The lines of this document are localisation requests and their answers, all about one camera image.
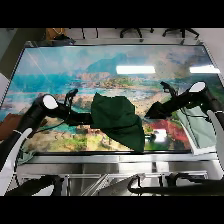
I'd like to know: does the brown garment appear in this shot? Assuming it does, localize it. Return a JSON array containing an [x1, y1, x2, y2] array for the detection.
[[0, 113, 22, 142]]

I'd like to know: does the black office chair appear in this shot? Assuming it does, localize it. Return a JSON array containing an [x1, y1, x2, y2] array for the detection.
[[119, 27, 155, 40], [162, 27, 201, 39]]

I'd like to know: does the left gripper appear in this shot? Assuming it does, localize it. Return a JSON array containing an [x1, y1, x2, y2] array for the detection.
[[67, 111, 94, 127]]

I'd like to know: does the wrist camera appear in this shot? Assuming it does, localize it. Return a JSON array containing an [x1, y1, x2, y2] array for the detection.
[[64, 88, 80, 108], [159, 80, 178, 98]]

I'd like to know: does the grey-green garment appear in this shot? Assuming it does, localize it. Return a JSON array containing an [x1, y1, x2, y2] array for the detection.
[[15, 146, 38, 166]]

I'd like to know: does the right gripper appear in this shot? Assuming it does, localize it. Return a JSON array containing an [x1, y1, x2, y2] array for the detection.
[[143, 99, 172, 121]]

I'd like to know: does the black cable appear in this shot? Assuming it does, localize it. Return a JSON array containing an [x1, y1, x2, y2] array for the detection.
[[40, 120, 70, 133]]

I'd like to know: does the dark green garment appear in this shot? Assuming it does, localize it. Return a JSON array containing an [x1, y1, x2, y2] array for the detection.
[[90, 92, 146, 154]]

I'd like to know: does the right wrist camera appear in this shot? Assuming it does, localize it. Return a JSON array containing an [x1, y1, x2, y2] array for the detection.
[[159, 80, 178, 98]]

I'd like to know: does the pale green garment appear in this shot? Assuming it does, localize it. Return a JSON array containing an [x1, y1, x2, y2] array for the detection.
[[175, 105, 218, 156]]

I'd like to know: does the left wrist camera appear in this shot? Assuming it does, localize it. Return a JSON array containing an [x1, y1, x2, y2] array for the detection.
[[64, 88, 80, 108]]

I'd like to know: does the silver frame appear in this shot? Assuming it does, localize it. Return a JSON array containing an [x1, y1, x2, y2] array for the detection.
[[15, 151, 224, 197]]

